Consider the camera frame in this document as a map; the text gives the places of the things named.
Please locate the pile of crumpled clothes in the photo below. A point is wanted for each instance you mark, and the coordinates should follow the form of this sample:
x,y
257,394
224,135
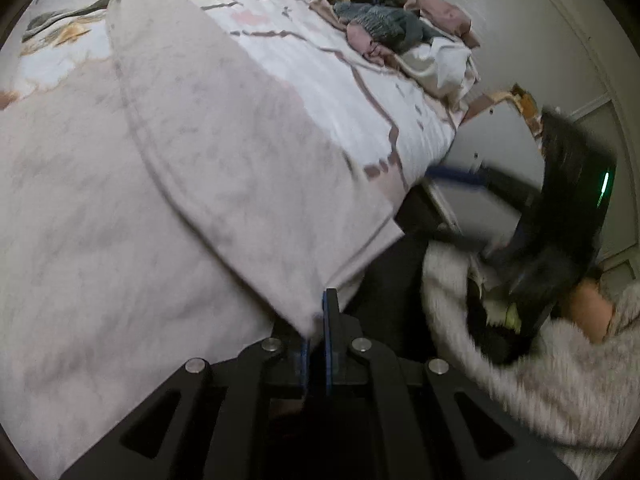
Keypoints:
x,y
445,15

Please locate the beige garment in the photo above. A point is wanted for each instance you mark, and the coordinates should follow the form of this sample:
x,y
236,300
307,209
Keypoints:
x,y
225,135

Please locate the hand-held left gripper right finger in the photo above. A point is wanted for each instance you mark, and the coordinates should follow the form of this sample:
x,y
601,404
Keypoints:
x,y
328,340

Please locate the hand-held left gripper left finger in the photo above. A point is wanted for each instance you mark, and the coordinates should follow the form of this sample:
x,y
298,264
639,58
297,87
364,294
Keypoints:
x,y
304,360

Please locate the grey knit garment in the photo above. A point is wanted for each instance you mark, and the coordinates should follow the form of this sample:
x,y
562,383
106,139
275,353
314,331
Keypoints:
x,y
385,22

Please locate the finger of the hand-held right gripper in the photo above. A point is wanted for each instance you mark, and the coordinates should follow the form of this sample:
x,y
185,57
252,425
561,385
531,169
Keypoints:
x,y
455,175
465,241

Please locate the pink and white printed blanket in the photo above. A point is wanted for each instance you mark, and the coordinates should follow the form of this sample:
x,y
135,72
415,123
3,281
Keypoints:
x,y
310,65

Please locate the person's right forearm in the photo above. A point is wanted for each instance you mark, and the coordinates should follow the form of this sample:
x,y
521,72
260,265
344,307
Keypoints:
x,y
550,385

